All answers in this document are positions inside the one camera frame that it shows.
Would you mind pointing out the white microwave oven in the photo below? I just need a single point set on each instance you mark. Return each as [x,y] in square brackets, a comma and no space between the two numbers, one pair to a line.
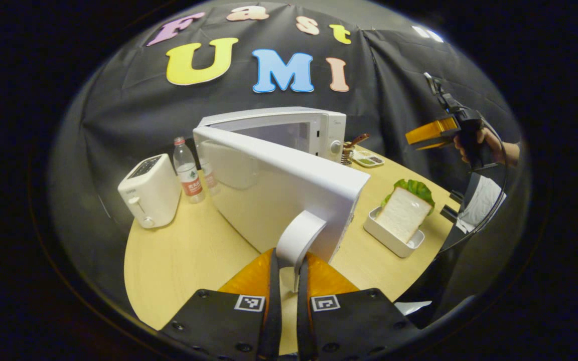
[279,190]

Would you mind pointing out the white toaster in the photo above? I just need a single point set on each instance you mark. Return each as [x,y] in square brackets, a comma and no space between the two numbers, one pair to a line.
[151,193]

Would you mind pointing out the white divided dish of beans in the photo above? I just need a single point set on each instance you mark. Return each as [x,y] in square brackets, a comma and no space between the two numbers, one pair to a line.
[368,160]

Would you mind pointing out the clear plastic water bottle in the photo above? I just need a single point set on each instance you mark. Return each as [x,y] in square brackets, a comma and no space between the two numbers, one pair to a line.
[188,175]

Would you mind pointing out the white rectangular tray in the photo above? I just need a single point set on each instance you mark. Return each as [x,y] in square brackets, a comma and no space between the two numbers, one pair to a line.
[389,240]

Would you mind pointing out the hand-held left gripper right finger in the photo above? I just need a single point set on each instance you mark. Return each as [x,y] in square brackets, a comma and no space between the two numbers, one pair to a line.
[303,321]

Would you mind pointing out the small ceiling light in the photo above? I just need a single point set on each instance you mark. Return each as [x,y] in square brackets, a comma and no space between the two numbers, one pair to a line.
[427,33]

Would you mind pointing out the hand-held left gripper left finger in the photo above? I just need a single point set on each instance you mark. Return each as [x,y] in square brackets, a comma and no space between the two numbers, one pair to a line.
[274,311]

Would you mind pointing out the brown spoon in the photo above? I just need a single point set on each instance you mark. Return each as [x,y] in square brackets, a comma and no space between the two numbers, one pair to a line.
[359,140]

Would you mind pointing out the toast and lettuce sandwich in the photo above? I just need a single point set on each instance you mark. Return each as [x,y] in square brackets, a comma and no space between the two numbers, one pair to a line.
[402,213]

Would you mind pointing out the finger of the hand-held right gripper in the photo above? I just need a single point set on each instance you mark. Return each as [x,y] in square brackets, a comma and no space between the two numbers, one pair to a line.
[432,130]
[437,145]

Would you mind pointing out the person's white shirt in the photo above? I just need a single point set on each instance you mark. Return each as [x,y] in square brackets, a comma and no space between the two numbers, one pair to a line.
[482,203]

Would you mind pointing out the black backdrop cloth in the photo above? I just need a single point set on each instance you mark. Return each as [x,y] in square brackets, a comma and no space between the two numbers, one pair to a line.
[118,100]

